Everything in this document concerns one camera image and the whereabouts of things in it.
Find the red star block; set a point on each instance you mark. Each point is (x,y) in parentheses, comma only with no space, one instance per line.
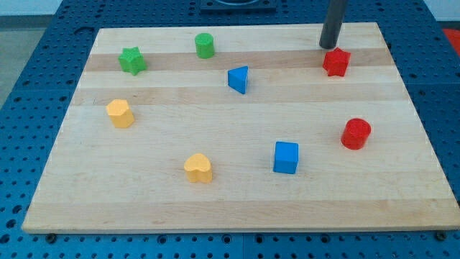
(336,62)

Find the green star block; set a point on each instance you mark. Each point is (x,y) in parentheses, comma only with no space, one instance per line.
(132,61)

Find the light wooden board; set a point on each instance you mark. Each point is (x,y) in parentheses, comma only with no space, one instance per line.
(102,179)

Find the yellow heart block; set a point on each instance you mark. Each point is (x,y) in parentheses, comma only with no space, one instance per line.
(198,168)

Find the blue triangle block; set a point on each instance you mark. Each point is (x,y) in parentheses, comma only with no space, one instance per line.
(237,79)

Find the blue cube block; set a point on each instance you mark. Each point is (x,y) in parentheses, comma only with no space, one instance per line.
(286,157)

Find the green cylinder block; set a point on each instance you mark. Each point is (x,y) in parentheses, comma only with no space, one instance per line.
(204,46)

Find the yellow hexagon block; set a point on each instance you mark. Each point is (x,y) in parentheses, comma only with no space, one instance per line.
(120,113)

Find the red cylinder block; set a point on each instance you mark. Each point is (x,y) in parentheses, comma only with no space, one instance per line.
(356,133)

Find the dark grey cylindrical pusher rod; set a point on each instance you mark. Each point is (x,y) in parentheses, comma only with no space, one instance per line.
(332,24)

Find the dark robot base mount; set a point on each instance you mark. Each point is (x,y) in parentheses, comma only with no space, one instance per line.
(237,5)

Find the blue perforated table frame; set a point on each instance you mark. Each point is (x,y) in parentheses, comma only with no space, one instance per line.
(32,115)

